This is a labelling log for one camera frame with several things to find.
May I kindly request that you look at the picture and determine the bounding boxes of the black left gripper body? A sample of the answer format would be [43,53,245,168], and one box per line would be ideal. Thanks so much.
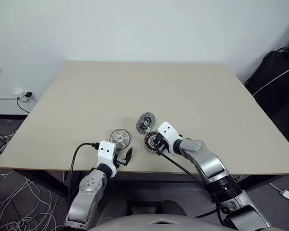
[113,154,128,168]

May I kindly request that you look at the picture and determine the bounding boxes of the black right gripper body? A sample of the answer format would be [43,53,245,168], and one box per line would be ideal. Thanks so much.
[156,133,168,154]

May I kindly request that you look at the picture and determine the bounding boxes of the grey motor stator housing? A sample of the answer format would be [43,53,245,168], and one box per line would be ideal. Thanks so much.
[144,132,159,153]

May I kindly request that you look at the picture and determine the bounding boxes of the black rotor ring silver spokes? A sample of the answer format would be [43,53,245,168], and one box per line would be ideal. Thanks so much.
[109,128,131,150]

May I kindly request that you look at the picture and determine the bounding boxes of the grey disc with black hub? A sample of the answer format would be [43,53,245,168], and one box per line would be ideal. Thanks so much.
[135,111,156,133]

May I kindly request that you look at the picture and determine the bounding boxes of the grey robot torso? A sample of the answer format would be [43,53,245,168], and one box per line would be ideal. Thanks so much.
[88,215,236,231]

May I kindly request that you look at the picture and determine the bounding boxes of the black bag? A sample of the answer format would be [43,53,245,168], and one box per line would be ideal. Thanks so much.
[244,47,289,150]

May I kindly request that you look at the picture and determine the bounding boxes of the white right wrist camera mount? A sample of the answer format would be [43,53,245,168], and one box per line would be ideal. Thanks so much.
[158,122,182,154]

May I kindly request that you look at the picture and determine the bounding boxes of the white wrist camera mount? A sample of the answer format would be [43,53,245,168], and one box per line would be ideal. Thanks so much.
[96,141,118,179]
[158,122,182,154]

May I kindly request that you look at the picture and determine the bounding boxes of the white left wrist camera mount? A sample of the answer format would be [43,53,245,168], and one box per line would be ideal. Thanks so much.
[96,141,118,179]

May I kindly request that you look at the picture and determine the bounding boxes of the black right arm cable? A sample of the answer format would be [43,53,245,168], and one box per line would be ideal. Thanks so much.
[156,150,226,226]

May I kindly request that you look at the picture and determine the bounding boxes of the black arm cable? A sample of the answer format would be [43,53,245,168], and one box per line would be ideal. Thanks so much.
[156,150,226,226]
[67,142,100,210]

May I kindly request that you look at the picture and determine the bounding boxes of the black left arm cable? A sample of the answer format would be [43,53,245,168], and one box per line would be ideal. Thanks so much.
[67,142,100,210]

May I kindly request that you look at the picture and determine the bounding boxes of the white floor cable tangle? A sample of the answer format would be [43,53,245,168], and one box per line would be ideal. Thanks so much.
[0,131,63,231]

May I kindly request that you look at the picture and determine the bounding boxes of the black charger cable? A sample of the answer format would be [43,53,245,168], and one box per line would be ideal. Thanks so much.
[16,95,31,114]

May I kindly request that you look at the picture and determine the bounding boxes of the white wall outlet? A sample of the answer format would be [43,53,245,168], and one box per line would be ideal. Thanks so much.
[13,90,37,101]

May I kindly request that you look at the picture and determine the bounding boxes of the white cable on bag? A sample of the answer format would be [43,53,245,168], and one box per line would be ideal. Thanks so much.
[252,64,289,97]

